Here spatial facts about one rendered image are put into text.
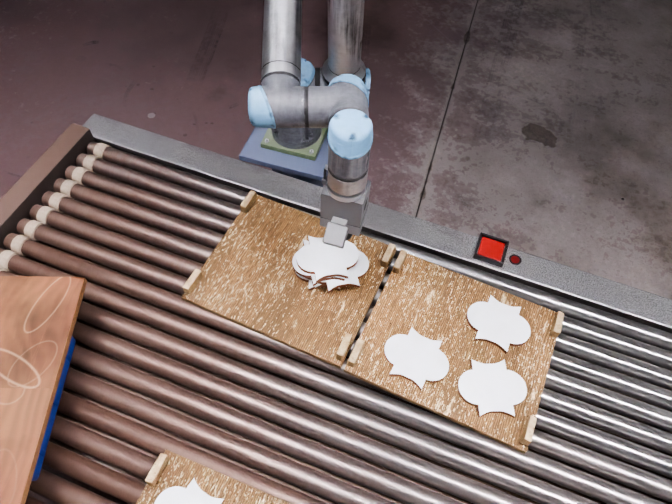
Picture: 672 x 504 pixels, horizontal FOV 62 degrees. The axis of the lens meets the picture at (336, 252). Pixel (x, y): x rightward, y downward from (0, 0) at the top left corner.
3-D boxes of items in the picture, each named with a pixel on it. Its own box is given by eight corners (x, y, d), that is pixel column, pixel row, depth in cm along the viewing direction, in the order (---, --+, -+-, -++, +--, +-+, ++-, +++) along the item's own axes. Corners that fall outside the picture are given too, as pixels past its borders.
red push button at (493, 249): (481, 239, 146) (482, 235, 145) (504, 246, 145) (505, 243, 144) (476, 256, 143) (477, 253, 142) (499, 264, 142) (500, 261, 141)
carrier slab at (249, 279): (253, 196, 150) (253, 192, 149) (396, 251, 142) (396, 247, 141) (182, 300, 132) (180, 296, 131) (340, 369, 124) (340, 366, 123)
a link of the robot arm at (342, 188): (362, 187, 100) (319, 176, 101) (360, 203, 104) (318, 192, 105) (373, 158, 104) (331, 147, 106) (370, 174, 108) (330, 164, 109)
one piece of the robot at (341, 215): (309, 200, 101) (309, 251, 114) (356, 213, 100) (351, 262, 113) (329, 154, 107) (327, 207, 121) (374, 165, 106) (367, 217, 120)
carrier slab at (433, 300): (400, 253, 142) (401, 250, 140) (560, 317, 133) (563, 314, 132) (343, 372, 124) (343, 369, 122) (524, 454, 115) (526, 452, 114)
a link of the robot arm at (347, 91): (308, 70, 104) (307, 111, 98) (369, 70, 104) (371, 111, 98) (309, 103, 110) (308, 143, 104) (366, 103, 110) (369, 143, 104)
